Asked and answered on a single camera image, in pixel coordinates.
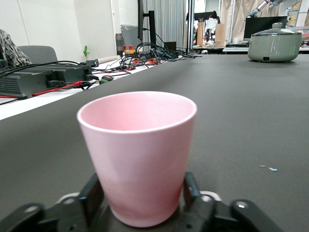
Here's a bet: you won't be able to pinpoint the wooden board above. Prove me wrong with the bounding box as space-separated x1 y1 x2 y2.
214 23 225 48

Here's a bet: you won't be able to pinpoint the grey trash bin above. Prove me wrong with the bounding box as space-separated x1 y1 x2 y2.
120 23 142 53

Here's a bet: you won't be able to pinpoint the black metal post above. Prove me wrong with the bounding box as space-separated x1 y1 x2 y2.
187 0 195 56

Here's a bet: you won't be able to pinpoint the black monitor on stand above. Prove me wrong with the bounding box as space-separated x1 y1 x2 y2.
137 0 157 52

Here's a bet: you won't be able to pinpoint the grey striped curtain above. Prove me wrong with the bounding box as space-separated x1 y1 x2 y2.
142 0 188 49

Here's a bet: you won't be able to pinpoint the grey office chair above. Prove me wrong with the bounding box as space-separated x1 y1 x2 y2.
18 45 58 65

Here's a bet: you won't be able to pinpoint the patterned grey jacket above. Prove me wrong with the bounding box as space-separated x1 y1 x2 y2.
0 29 32 68

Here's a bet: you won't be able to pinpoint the wooden rod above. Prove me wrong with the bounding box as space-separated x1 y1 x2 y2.
98 55 121 64

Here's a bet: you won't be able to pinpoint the black power supply box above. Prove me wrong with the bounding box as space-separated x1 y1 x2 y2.
0 64 94 97

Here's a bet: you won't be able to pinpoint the tangled black cable bundle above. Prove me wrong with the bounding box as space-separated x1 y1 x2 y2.
106 42 203 72

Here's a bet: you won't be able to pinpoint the beige curtain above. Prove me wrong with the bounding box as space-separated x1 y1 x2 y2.
220 0 290 42

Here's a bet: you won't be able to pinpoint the green terminal connector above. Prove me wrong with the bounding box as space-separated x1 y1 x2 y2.
100 74 114 85

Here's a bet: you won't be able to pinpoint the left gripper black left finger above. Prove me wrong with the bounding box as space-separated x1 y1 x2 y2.
0 173 111 232

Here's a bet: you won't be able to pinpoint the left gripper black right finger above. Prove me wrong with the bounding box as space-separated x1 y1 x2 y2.
178 171 283 232

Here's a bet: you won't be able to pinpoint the black flat monitor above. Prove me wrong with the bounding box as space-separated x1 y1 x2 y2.
243 15 289 41

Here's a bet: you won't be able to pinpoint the grey metal bottle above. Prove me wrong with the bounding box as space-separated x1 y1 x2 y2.
115 33 125 57

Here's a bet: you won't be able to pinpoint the yellow box red buttons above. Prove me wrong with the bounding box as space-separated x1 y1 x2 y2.
122 44 136 56

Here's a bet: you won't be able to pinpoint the pink plastic cup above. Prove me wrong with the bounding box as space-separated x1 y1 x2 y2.
76 91 198 228

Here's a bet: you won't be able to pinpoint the black equipment frame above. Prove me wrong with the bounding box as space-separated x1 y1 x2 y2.
194 11 222 24

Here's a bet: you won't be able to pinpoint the red cable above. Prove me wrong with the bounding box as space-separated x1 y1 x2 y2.
0 81 97 99

